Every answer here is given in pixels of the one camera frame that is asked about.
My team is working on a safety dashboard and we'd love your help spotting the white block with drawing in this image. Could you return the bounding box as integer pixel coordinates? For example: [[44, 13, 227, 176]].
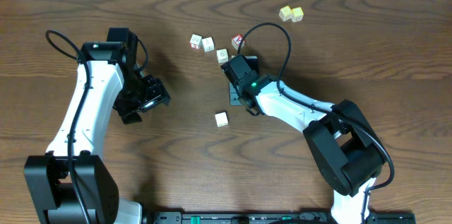
[[216, 49, 229, 64]]

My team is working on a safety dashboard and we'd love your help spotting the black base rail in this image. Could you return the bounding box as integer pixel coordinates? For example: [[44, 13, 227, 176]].
[[148, 211, 416, 224]]

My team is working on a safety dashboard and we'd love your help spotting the right yellow wooden block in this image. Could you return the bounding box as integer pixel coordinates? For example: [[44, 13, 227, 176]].
[[291, 7, 304, 23]]

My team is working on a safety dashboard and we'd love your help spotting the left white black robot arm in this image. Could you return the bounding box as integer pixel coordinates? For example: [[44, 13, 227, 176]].
[[24, 41, 170, 223]]

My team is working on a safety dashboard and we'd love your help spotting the white block beside red-sided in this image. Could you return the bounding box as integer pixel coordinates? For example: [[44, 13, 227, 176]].
[[201, 37, 215, 52]]

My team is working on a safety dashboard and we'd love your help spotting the left yellow wooden block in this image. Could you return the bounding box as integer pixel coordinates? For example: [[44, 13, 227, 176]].
[[278, 6, 293, 21]]

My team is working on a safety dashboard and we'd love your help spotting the plain white wooden block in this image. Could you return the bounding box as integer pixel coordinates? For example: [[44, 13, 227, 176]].
[[215, 112, 229, 127]]

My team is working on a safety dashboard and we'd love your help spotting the red letter A block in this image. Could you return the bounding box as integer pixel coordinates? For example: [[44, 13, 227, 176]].
[[232, 34, 245, 50]]

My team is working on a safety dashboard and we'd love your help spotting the white block red side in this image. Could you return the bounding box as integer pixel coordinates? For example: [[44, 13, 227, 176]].
[[189, 34, 203, 49]]

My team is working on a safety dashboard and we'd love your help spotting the yellow wooden block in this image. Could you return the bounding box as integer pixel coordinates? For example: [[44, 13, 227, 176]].
[[278, 6, 293, 21], [291, 7, 304, 23]]

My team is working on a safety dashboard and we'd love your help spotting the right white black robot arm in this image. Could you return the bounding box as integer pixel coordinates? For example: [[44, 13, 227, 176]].
[[226, 70, 393, 223]]

